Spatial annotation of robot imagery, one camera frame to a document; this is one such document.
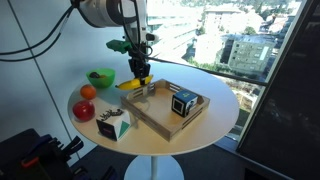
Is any black cable bundle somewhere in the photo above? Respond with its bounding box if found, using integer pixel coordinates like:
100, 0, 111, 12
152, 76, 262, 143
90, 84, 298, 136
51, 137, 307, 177
0, 0, 154, 64

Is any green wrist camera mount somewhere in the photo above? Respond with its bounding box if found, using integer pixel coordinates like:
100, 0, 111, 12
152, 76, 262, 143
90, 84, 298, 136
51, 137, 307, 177
105, 39, 133, 55

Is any white zebra print cube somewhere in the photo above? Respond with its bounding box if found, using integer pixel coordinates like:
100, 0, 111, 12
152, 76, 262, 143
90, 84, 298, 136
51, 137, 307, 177
95, 107, 132, 142

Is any wooden tray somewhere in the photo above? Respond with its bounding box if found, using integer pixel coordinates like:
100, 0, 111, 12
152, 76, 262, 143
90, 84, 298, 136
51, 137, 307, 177
119, 78, 211, 143

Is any green plastic bowl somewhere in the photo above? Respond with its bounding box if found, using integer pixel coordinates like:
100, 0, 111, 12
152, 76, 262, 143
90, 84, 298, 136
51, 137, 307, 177
85, 68, 116, 89

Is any dark panel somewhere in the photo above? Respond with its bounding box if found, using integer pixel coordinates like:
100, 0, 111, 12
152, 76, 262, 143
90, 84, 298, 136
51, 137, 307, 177
235, 0, 320, 180

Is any blue and black cube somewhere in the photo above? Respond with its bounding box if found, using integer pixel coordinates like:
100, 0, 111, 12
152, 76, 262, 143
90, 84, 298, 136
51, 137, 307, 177
171, 89, 198, 118

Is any orange fruit toy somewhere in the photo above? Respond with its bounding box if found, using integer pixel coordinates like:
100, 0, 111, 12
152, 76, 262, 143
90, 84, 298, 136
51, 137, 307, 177
79, 84, 98, 101

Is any black clamp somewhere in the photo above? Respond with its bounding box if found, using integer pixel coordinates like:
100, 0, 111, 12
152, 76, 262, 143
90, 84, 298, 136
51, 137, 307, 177
63, 135, 85, 158

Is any grey apartment building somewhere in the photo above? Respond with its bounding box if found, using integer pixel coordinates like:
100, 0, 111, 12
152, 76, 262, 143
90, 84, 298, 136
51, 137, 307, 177
226, 34, 278, 76

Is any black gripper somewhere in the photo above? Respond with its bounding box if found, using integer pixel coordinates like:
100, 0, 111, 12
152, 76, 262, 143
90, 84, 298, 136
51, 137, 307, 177
127, 49, 152, 86

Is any black tool bag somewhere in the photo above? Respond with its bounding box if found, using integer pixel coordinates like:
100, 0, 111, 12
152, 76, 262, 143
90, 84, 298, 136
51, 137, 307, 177
0, 128, 73, 180

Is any red apple toy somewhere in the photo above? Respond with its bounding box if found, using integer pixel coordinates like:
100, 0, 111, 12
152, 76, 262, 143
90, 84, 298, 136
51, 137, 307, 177
72, 99, 96, 122

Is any white table pedestal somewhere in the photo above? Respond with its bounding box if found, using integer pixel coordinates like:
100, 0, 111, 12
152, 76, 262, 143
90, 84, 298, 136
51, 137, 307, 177
123, 154, 185, 180

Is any yellow banana toy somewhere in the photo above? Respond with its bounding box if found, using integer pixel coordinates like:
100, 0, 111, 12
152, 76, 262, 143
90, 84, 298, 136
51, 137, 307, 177
115, 74, 154, 91

